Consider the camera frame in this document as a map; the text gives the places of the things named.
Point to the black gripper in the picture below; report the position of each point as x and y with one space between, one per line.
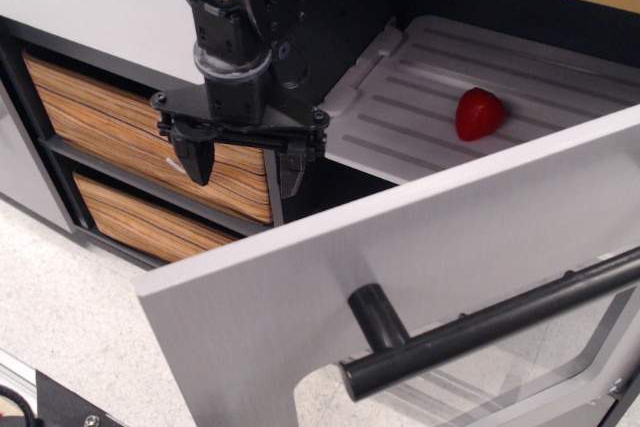
233 106

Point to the grey oven door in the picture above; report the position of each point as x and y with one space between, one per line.
241 325

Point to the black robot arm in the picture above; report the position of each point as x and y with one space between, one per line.
245 54

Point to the white oven rack tray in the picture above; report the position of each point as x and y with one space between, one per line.
441 93

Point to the lower wood-grain drawer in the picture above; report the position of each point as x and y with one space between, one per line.
146 225

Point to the wood-grain drawer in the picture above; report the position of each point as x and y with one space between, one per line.
146 225
114 122

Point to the upper wood-grain drawer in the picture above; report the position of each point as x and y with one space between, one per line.
114 122

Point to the grey toy kitchen cabinet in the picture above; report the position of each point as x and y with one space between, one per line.
148 38

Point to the red toy strawberry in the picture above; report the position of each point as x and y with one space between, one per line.
479 114

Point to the black oven door handle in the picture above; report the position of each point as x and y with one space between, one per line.
396 356

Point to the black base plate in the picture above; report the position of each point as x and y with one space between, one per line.
59 406

